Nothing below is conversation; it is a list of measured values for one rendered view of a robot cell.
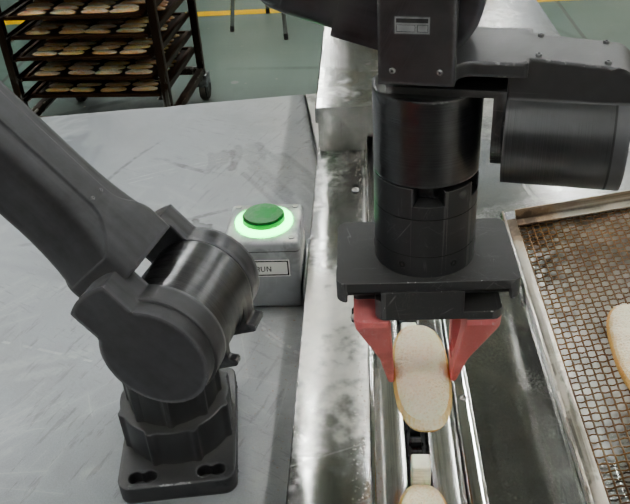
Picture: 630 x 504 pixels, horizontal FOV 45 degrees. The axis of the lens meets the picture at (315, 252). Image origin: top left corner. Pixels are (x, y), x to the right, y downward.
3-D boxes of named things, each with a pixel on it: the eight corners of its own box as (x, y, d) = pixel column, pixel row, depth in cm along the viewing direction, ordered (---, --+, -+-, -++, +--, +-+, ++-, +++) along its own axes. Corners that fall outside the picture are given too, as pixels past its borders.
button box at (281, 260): (243, 289, 83) (231, 200, 76) (316, 288, 82) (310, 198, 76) (233, 339, 76) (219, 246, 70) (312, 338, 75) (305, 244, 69)
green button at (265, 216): (246, 217, 75) (244, 202, 74) (287, 216, 75) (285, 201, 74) (241, 239, 72) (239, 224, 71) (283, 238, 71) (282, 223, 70)
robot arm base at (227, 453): (137, 389, 66) (120, 504, 56) (118, 315, 61) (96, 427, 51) (237, 378, 66) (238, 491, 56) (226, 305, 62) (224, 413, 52)
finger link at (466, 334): (494, 411, 47) (505, 290, 42) (378, 413, 48) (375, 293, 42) (479, 339, 53) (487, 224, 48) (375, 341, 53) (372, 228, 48)
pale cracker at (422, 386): (389, 329, 55) (389, 317, 54) (442, 328, 55) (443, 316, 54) (395, 435, 47) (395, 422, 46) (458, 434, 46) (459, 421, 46)
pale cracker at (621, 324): (598, 310, 59) (598, 298, 59) (650, 305, 58) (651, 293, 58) (625, 405, 51) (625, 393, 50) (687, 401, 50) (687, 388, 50)
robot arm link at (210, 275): (158, 342, 60) (127, 389, 56) (134, 234, 55) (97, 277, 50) (268, 359, 58) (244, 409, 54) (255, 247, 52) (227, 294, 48)
